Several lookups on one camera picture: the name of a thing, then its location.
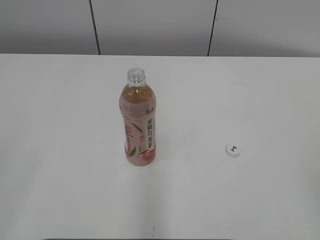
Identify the pink peach tea bottle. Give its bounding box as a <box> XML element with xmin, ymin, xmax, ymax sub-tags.
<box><xmin>119</xmin><ymin>67</ymin><xmax>157</xmax><ymax>167</ymax></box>

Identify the white bottle cap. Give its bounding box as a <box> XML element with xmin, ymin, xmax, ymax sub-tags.
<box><xmin>224</xmin><ymin>143</ymin><xmax>241</xmax><ymax>158</ymax></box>

